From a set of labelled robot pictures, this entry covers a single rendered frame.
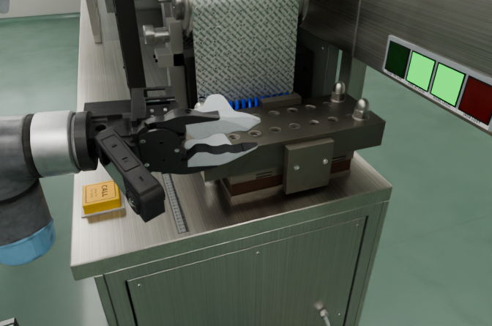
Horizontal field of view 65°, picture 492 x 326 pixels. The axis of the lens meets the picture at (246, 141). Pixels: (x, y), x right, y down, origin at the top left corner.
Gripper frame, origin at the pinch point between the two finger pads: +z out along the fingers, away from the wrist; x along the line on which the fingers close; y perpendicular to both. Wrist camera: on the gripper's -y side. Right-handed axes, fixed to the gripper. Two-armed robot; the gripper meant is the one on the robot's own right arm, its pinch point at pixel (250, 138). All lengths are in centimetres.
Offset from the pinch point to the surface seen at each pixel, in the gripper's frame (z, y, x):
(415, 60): 32.1, 15.4, 0.8
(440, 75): 32.8, 9.6, -0.1
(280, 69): 16.8, 38.7, 17.3
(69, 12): -135, 539, 249
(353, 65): 45, 53, 28
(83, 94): -36, 73, 47
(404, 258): 93, 38, 128
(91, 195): -26.1, 18.9, 31.0
